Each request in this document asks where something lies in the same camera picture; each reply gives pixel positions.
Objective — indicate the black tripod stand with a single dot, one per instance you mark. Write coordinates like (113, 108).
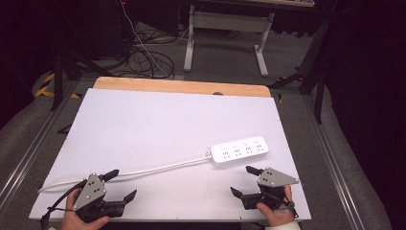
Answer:
(58, 73)

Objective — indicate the white metal desk frame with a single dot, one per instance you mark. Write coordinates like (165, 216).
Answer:
(230, 20)

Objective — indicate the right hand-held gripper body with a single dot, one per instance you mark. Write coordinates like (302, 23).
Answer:
(274, 179)

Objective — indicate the white table board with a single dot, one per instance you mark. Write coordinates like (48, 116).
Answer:
(153, 127)

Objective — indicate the person's left hand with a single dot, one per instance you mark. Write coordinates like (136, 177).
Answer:
(71, 220)

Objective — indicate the person's right hand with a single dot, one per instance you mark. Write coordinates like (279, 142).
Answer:
(277, 217)

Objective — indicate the white power strip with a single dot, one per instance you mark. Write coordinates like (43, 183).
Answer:
(239, 150)

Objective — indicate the black metal stand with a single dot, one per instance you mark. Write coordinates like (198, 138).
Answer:
(319, 80)

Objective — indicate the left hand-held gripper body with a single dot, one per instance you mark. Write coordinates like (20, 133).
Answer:
(92, 191)

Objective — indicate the aluminium floor rail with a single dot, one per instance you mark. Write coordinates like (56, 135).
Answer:
(35, 143)
(332, 159)

